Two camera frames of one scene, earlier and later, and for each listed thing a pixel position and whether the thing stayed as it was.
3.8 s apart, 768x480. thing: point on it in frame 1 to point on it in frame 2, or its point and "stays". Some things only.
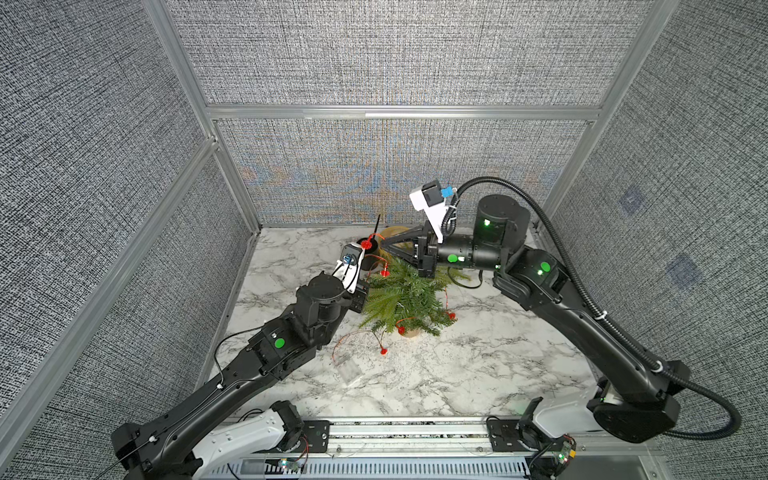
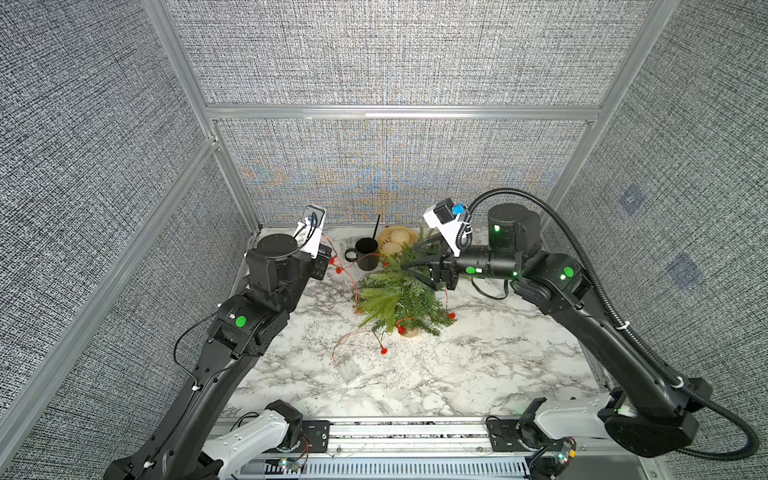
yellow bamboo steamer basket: (396, 230) stays
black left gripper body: (358, 298) to (319, 268)
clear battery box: (348, 370) stays
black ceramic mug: (370, 259) stays
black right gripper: (426, 260) to (448, 269)
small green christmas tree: (400, 299) stays
